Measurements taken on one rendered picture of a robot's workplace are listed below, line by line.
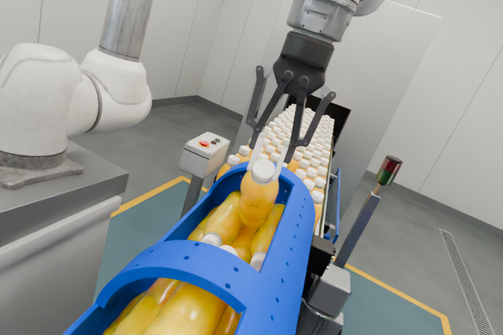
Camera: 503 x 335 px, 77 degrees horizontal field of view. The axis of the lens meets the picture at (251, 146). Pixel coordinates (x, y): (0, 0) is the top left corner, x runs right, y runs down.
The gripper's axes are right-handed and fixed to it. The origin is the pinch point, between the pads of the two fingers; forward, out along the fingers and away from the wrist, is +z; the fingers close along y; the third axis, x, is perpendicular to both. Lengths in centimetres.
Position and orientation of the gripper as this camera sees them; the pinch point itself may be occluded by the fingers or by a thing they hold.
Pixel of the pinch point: (269, 156)
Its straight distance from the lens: 54.5
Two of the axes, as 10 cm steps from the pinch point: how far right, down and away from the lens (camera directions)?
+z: -3.1, 9.0, 3.2
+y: 9.1, 3.7, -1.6
